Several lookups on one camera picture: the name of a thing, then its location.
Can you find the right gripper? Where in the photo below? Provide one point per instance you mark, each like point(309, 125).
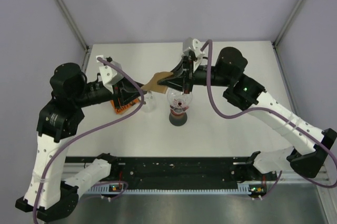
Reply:
point(183, 76)

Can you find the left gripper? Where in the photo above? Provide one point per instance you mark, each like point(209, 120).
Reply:
point(120, 89)

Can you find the orange coffee filter box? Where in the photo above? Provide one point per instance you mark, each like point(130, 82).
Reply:
point(119, 109)

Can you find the brown paper coffee filter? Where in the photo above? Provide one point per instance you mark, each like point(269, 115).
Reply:
point(153, 85)

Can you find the clear glass dripper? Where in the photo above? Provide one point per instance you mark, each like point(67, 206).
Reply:
point(178, 101)

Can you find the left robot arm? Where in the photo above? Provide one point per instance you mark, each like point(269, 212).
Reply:
point(49, 197)

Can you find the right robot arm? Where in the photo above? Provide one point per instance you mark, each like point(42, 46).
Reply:
point(310, 145)

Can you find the clear glass beaker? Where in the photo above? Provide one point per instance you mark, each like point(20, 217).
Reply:
point(149, 104)

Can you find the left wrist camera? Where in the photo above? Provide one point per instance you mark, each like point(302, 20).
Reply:
point(109, 76)

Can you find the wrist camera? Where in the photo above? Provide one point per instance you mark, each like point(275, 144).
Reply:
point(109, 76)
point(193, 45)

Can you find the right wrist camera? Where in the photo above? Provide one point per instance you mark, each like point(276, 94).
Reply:
point(193, 45)

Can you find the grey slotted cable duct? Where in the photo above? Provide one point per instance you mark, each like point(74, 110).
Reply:
point(103, 189)

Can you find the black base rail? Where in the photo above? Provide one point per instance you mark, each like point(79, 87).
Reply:
point(185, 173)

